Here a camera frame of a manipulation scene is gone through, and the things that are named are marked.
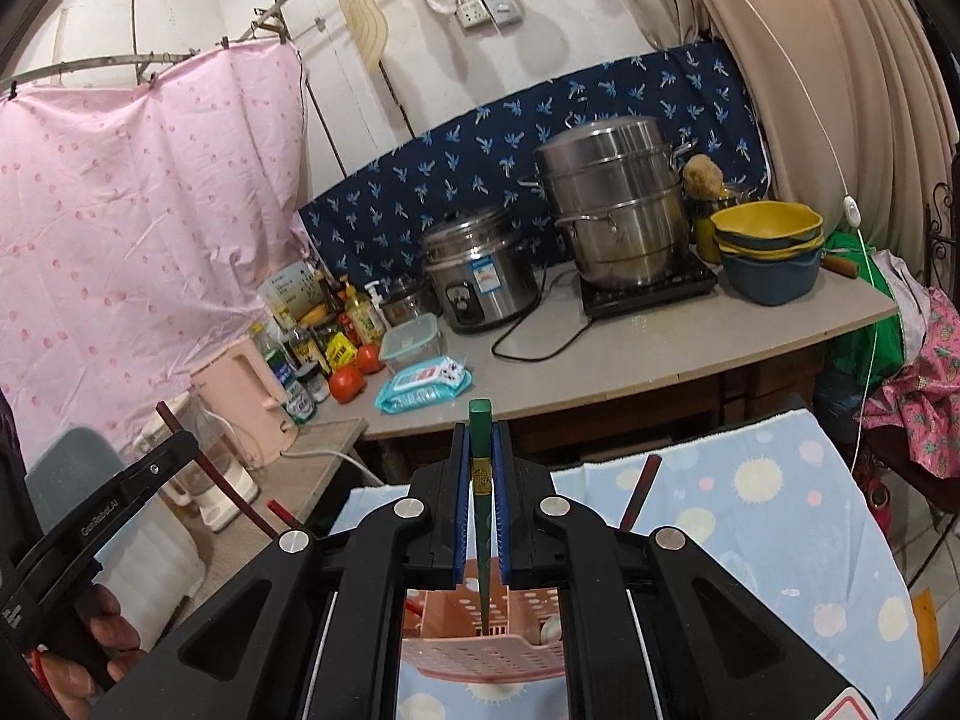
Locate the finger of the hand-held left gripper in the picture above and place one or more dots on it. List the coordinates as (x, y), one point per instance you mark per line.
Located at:
(172, 461)

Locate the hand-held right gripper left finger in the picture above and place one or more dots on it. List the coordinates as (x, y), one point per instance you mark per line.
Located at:
(459, 510)

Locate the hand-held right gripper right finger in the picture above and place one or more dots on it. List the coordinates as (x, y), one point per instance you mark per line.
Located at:
(501, 510)

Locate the green chopstick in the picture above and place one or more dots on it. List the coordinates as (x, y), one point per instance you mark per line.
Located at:
(480, 450)

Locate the white ceramic spoon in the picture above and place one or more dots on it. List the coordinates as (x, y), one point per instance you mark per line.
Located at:
(551, 628)

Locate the dark red chopstick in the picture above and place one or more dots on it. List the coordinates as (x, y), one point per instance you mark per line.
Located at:
(641, 491)

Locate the pink perforated utensil holder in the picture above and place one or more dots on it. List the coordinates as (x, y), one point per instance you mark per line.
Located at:
(480, 652)

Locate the person's left hand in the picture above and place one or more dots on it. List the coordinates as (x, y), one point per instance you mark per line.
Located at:
(120, 634)

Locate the white blender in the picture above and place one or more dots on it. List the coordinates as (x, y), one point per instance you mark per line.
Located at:
(202, 465)

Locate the grey plastic bin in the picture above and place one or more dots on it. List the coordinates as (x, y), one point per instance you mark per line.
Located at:
(82, 469)

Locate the pink electric kettle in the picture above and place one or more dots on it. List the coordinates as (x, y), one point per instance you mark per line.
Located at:
(240, 397)

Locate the blue wet wipes pack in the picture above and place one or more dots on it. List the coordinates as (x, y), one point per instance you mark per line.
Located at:
(424, 384)

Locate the red tomato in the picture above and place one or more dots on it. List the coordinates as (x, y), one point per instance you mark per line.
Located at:
(347, 384)
(369, 358)

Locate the clear food container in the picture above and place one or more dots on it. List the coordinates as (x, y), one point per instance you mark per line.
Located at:
(409, 345)

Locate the cluster of condiment bottles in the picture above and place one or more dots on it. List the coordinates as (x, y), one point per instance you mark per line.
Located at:
(315, 345)

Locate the white carton box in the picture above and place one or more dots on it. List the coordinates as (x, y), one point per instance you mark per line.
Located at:
(289, 291)

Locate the pink printed curtain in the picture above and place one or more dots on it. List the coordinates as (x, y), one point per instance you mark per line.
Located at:
(135, 240)

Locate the steel rice cooker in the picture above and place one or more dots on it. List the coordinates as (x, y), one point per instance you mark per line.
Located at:
(480, 277)

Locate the blue printed tablecloth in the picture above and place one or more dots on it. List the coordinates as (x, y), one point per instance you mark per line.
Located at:
(750, 540)

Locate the black induction cooker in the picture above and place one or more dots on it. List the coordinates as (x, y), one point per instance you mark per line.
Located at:
(649, 289)

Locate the steel steamer pot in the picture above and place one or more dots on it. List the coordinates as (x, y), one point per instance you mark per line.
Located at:
(611, 195)

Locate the navy floral cloth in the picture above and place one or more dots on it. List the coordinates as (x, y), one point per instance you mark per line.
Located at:
(465, 157)

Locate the blue bowl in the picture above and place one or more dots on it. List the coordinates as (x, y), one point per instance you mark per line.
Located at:
(769, 277)

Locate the brown loofah sponge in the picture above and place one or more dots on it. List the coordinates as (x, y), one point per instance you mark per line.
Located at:
(703, 174)

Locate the yellow bowl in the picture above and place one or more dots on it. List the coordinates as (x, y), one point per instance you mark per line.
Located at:
(765, 219)

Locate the green bag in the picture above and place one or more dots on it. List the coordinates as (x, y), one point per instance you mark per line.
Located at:
(855, 300)

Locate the metal curtain rod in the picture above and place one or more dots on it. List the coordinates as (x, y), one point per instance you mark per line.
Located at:
(225, 45)

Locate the pink printed garment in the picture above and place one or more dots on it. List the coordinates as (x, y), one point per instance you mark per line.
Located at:
(922, 390)

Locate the beige woven fan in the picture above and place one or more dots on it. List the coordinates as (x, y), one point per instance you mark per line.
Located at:
(365, 22)

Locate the dark metal chair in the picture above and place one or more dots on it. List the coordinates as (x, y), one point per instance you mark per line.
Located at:
(941, 240)

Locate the beige curtain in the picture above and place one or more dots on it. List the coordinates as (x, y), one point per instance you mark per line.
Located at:
(825, 75)

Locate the white wall socket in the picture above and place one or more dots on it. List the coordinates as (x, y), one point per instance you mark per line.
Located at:
(487, 9)

